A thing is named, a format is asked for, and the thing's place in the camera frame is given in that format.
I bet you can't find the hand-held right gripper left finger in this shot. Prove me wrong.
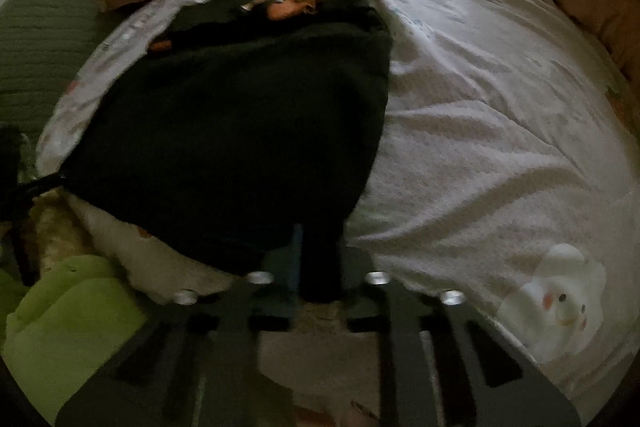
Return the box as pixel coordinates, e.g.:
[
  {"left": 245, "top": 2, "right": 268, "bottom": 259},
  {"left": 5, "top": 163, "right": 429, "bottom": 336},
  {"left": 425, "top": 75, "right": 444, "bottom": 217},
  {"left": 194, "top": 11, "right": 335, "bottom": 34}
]
[{"left": 55, "top": 224, "right": 306, "bottom": 427}]

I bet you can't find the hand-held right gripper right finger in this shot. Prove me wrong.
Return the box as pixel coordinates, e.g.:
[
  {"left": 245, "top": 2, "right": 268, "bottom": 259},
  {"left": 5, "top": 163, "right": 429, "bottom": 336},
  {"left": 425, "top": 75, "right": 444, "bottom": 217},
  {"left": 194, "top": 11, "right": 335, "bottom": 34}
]
[{"left": 341, "top": 248, "right": 583, "bottom": 427}]

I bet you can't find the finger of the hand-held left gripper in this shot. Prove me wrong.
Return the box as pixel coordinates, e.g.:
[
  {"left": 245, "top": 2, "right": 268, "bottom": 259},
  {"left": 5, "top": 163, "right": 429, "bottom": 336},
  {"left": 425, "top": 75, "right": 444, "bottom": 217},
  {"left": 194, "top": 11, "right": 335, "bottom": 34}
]
[{"left": 17, "top": 172, "right": 68, "bottom": 200}]

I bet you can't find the black sweater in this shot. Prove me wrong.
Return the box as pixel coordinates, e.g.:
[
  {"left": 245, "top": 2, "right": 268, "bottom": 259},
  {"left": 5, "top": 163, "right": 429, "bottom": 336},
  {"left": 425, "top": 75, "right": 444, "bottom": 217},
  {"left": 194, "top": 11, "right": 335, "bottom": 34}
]
[{"left": 60, "top": 0, "right": 393, "bottom": 303}]

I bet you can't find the cream fluffy rug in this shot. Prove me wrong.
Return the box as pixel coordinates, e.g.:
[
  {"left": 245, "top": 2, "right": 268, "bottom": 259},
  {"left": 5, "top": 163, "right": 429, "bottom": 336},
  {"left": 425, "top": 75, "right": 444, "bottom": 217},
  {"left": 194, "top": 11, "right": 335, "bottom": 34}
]
[{"left": 22, "top": 189, "right": 101, "bottom": 275}]

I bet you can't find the light green cloth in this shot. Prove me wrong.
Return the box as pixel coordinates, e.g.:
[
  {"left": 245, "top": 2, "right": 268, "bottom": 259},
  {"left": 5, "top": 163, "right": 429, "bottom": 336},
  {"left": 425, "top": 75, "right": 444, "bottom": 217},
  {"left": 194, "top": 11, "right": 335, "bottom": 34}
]
[{"left": 0, "top": 254, "right": 151, "bottom": 425}]

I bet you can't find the white printed blanket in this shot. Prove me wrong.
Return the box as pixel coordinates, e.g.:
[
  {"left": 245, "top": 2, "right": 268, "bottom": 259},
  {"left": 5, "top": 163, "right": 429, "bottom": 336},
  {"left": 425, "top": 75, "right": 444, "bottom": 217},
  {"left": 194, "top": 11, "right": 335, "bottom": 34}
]
[{"left": 35, "top": 0, "right": 640, "bottom": 408}]

